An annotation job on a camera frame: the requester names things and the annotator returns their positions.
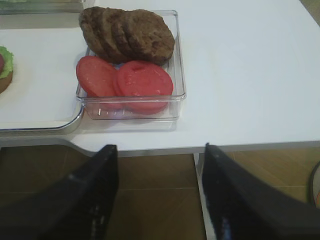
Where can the clear patty and tomato container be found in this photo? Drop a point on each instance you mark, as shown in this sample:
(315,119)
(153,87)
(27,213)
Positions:
(161,107)

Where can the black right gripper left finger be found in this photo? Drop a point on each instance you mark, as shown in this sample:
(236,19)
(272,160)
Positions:
(77,207)

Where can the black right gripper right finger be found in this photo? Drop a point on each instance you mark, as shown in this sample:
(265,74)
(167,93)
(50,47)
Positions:
(242,207)

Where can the brown burger patty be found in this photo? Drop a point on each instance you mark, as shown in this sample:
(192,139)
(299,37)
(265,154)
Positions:
(110,29)
(149,37)
(88,20)

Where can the white metal tray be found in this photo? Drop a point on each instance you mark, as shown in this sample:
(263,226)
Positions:
(37,125)

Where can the red tomato slice on burger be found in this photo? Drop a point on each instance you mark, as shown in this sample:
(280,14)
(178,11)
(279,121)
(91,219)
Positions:
(2,64)

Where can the bottom burger bun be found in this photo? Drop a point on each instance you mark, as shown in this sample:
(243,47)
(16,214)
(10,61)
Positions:
(5,82)

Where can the green lettuce leaf on bun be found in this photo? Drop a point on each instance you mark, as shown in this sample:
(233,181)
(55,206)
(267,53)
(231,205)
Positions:
(8,60)

